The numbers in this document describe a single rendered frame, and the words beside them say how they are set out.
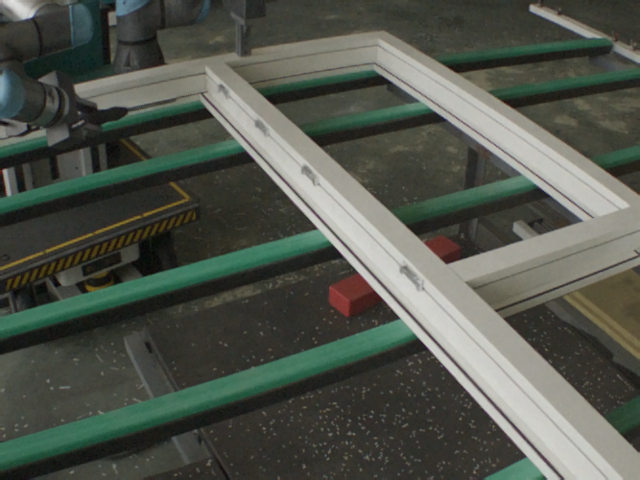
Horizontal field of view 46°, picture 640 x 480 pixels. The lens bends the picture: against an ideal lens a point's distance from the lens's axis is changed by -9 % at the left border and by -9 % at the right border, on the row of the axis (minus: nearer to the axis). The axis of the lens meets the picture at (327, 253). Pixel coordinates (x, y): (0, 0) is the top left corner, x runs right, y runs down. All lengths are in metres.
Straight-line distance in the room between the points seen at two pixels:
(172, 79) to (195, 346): 0.56
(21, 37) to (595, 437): 1.04
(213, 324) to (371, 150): 1.98
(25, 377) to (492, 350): 1.64
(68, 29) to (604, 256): 0.94
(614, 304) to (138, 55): 1.41
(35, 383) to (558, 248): 1.60
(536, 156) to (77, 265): 1.33
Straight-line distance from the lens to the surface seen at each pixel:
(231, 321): 1.51
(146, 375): 1.45
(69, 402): 2.24
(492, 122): 1.55
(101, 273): 2.34
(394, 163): 3.28
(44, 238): 2.32
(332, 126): 1.57
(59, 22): 1.36
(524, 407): 0.94
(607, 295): 1.61
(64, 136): 1.38
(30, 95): 1.29
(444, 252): 1.64
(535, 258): 1.12
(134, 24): 2.22
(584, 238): 1.19
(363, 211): 1.16
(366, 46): 1.86
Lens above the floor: 1.55
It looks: 35 degrees down
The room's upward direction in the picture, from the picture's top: 2 degrees clockwise
